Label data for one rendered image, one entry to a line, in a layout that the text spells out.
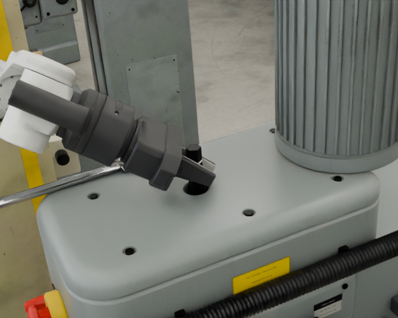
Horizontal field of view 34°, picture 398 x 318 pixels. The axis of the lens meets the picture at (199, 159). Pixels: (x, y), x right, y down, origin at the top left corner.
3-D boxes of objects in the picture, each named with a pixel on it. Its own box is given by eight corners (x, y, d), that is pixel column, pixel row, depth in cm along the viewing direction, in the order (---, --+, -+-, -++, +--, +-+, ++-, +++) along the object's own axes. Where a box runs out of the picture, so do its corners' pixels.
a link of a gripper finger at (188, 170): (208, 187, 93) (168, 170, 92) (218, 170, 92) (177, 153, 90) (208, 193, 92) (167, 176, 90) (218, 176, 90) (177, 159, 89)
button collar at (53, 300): (59, 342, 92) (51, 311, 89) (48, 316, 97) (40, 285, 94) (72, 337, 93) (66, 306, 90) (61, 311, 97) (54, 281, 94)
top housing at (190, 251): (95, 388, 85) (75, 295, 76) (44, 272, 105) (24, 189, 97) (386, 266, 101) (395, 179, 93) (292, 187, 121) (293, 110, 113)
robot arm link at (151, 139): (160, 163, 100) (87, 132, 97) (188, 111, 95) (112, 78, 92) (156, 211, 89) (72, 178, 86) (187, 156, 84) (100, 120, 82)
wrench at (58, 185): (-11, 216, 92) (-12, 211, 91) (-16, 202, 95) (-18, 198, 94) (149, 166, 100) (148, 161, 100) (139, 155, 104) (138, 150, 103)
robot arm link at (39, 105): (76, 164, 93) (-1, 134, 91) (105, 95, 93) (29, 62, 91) (78, 173, 82) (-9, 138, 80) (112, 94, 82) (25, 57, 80)
